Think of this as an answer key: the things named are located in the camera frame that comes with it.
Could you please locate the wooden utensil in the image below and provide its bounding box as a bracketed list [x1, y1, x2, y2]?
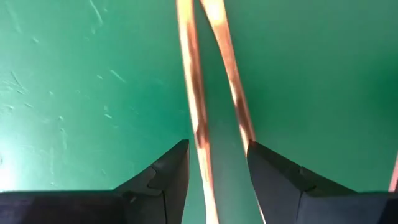
[175, 0, 220, 224]

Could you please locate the green table mat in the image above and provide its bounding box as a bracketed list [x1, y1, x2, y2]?
[0, 0, 398, 224]

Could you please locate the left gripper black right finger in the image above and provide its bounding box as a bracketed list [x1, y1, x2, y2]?
[246, 139, 398, 224]

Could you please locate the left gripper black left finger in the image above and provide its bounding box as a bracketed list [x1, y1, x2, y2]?
[0, 139, 190, 224]

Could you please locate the copper coloured knife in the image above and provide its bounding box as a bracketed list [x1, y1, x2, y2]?
[198, 0, 257, 155]

